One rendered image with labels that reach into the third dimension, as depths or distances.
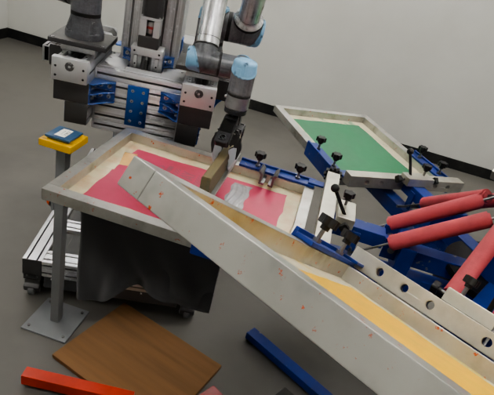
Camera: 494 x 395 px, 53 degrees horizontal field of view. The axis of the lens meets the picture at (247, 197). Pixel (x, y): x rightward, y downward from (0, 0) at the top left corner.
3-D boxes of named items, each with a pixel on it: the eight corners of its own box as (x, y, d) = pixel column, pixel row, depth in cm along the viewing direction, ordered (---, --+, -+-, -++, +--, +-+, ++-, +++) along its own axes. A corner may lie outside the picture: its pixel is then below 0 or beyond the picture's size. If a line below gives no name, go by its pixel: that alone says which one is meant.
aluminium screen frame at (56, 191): (41, 198, 148) (41, 187, 147) (125, 135, 199) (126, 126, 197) (290, 280, 141) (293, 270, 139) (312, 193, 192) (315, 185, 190)
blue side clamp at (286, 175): (235, 176, 192) (239, 161, 188) (238, 172, 196) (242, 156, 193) (309, 200, 189) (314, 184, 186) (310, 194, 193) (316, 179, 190)
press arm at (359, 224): (329, 233, 161) (334, 220, 159) (330, 223, 166) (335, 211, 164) (380, 248, 159) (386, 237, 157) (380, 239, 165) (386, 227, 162)
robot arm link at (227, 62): (223, 48, 161) (222, 56, 151) (256, 56, 162) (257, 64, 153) (218, 71, 165) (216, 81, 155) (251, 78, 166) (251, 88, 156)
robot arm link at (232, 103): (247, 101, 149) (222, 94, 150) (244, 115, 151) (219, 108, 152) (252, 95, 156) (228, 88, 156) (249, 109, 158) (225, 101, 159)
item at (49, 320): (20, 327, 223) (19, 137, 177) (48, 298, 242) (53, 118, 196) (64, 343, 221) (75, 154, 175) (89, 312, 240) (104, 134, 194)
